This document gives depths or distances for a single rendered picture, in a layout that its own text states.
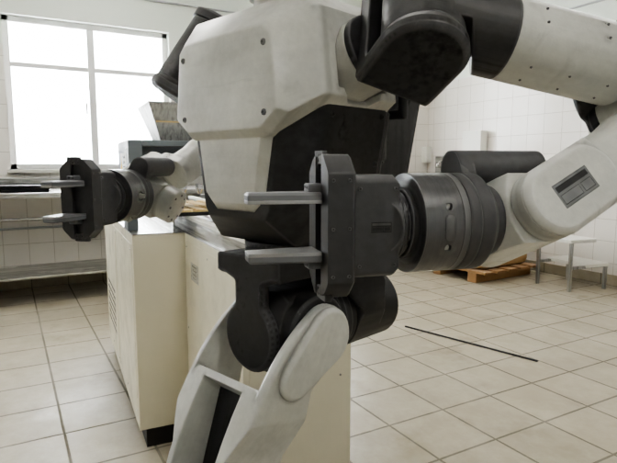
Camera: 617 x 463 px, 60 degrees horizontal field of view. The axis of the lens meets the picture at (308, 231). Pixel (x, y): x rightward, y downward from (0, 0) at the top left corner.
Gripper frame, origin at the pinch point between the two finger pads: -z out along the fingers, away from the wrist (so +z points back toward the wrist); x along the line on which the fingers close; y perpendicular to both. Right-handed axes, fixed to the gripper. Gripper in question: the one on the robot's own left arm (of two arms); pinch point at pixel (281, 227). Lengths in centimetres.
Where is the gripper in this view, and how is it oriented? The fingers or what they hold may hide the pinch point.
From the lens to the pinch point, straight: 44.5
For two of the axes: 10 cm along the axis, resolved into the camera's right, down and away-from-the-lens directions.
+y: 2.7, 1.2, -9.5
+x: 0.0, -9.9, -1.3
